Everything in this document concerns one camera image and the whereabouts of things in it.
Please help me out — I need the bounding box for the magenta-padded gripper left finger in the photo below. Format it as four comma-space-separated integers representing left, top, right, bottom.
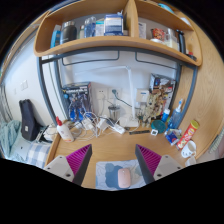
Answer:
43, 143, 94, 187

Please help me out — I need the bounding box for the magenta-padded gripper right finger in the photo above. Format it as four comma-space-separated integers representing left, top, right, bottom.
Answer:
134, 143, 184, 185

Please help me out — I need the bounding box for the pink computer mouse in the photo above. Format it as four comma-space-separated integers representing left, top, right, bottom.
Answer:
117, 167, 132, 189

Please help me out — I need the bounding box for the grey blue-blotched mouse pad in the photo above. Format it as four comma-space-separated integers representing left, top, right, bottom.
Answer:
95, 159, 148, 191

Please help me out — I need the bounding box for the blue checked pillow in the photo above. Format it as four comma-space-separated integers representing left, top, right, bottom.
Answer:
26, 141, 52, 169

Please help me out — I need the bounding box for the white printed mug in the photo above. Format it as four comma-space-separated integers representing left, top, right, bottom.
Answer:
180, 139, 198, 159

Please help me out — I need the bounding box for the blue tissue packet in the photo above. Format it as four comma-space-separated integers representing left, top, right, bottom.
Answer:
164, 128, 183, 147

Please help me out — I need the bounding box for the white red-capped lotion bottle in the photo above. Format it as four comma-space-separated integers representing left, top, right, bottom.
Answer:
54, 115, 75, 144

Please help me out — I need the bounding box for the red snack canister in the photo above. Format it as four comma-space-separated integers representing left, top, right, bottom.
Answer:
175, 119, 201, 150

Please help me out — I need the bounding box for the dark teal bowl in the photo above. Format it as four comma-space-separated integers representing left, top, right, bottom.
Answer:
150, 119, 167, 134

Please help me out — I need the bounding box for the black pen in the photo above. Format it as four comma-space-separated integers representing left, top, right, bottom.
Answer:
128, 129, 151, 136

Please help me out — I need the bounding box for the blue spray bottle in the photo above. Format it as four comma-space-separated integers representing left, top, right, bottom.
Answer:
167, 98, 185, 131

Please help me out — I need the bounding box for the small blue white bottle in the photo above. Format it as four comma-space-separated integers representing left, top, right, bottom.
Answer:
160, 108, 171, 124

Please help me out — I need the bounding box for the green striped towel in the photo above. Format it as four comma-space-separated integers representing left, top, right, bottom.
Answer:
209, 126, 224, 155

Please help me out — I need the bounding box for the black bag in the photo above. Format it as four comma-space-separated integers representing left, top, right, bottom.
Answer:
18, 98, 42, 142

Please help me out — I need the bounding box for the white desk lamp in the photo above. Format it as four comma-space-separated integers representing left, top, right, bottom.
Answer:
74, 64, 140, 129

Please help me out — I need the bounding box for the teal knitted blanket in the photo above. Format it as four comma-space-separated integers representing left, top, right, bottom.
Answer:
0, 119, 23, 158

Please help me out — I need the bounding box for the tan robot figure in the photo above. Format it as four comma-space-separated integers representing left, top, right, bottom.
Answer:
138, 89, 164, 124

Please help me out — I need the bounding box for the white power strip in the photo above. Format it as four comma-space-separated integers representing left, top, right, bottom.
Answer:
106, 121, 127, 135

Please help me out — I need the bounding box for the blue model kit box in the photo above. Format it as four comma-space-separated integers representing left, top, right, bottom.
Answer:
61, 81, 94, 123

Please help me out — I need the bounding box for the colourful printed box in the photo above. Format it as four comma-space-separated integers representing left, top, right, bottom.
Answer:
148, 73, 177, 116

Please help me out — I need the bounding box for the wooden shelf unit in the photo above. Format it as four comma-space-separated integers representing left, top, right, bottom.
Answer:
33, 0, 203, 67

